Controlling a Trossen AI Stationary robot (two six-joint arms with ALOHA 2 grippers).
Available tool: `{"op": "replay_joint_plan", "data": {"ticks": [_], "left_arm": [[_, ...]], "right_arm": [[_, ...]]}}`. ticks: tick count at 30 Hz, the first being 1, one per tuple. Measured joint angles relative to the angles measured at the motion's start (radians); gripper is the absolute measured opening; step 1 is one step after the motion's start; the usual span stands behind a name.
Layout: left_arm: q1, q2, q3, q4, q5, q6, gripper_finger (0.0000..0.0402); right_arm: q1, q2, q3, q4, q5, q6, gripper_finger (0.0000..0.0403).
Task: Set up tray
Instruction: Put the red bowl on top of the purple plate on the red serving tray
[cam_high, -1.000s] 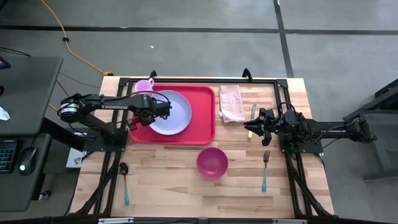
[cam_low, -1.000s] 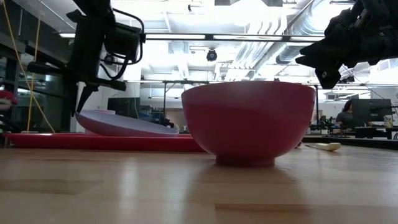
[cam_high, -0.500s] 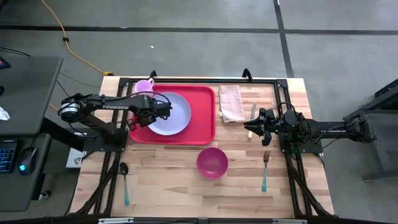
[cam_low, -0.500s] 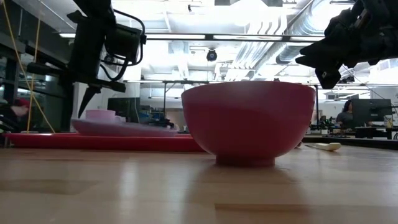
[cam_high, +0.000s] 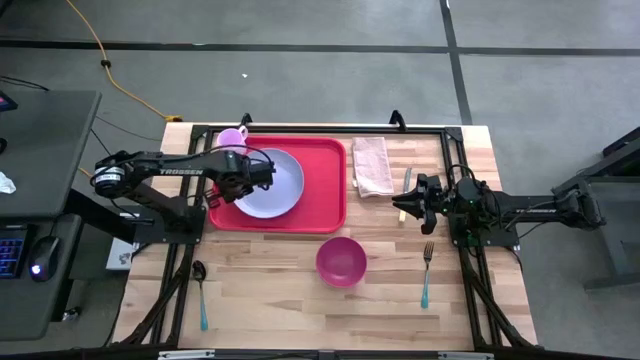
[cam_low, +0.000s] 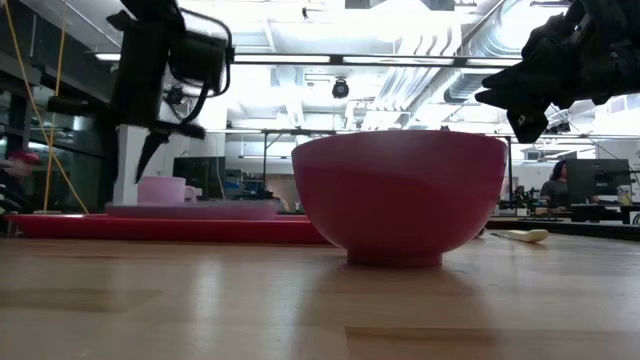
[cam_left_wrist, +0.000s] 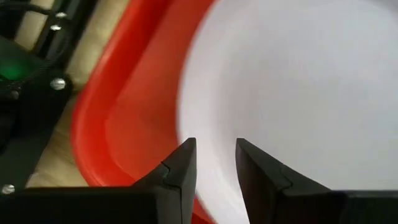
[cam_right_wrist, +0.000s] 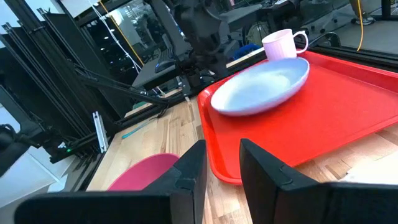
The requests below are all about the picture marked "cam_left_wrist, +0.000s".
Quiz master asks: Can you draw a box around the red plastic tray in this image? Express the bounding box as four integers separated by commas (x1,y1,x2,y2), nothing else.
69,0,218,224

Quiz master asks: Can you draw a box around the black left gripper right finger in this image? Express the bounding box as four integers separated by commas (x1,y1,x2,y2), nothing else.
234,137,345,224

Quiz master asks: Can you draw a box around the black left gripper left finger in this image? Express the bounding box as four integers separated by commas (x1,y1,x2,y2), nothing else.
132,137,198,224

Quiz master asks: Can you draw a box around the lavender plate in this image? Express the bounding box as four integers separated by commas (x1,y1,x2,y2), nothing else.
175,0,398,224

